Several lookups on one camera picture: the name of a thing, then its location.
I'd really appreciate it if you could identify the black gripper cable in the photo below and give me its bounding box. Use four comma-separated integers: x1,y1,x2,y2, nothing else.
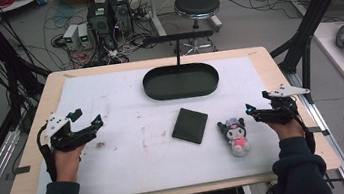
35,122,60,185
290,100,319,157

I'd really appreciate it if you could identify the black tape strip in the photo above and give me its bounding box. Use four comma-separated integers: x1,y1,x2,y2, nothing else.
306,124,331,140
12,164,33,176

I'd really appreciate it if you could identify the black oval tray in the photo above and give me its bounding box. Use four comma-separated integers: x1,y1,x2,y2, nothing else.
140,58,222,105

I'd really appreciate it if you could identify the black square wallet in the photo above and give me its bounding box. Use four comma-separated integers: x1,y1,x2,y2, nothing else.
168,104,212,148

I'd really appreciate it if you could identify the black T-shaped stand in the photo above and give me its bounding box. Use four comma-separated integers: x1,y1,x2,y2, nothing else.
141,28,219,71

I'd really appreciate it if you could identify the grey power supply unit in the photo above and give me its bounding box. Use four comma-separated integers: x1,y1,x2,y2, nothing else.
76,22,94,51
61,23,83,53

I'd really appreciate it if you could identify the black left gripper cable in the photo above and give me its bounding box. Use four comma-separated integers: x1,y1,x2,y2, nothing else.
35,122,60,185

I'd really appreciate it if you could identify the black and pink plush toy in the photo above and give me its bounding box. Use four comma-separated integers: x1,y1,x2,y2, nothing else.
215,115,253,161

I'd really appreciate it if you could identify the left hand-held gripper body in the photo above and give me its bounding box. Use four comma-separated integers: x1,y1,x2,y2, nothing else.
40,107,101,156

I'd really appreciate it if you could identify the tangle of floor cables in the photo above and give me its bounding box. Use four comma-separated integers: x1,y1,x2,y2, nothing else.
37,0,163,74

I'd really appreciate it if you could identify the white desk leg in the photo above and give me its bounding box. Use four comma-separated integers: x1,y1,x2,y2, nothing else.
146,0,168,39

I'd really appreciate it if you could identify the black computer tower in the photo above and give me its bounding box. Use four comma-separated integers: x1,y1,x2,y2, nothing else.
84,0,118,52
109,0,136,38

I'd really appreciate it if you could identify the white table mat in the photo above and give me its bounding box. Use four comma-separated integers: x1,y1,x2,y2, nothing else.
18,51,286,194

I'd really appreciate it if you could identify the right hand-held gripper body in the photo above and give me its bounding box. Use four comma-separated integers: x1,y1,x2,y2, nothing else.
249,80,314,130

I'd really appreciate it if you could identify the black round stool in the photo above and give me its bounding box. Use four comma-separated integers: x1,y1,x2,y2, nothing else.
172,0,227,58

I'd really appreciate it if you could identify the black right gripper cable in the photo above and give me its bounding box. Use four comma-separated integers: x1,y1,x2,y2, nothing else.
290,100,319,157

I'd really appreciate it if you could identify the person's left hand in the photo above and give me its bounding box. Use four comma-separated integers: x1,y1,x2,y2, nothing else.
53,143,90,186

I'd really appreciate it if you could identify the person's right hand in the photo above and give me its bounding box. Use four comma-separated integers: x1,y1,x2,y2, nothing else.
265,116,307,144

